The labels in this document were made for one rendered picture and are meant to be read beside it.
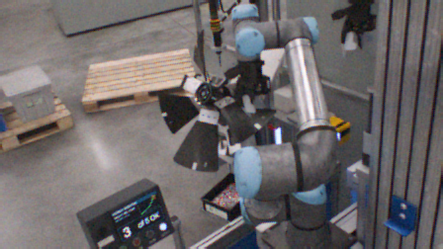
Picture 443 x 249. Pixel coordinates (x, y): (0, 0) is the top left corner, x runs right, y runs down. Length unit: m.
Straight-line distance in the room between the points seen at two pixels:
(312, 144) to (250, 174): 0.15
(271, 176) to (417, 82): 0.43
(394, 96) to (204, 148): 1.10
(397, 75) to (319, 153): 0.31
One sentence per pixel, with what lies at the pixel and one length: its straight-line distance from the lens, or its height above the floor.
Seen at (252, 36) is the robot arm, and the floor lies 1.75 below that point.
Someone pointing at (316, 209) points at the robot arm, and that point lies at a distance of 1.45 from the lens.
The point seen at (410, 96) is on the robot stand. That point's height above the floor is 1.60.
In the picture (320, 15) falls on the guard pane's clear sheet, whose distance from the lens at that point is 2.53.
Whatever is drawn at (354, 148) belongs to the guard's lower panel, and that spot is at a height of 0.66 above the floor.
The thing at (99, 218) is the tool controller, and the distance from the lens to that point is 1.50.
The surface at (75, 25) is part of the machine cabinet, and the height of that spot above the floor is 0.16.
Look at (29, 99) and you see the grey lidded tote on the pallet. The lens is 4.73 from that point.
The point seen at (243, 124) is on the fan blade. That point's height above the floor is 1.16.
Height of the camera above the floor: 2.17
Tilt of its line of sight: 31 degrees down
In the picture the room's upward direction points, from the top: 8 degrees counter-clockwise
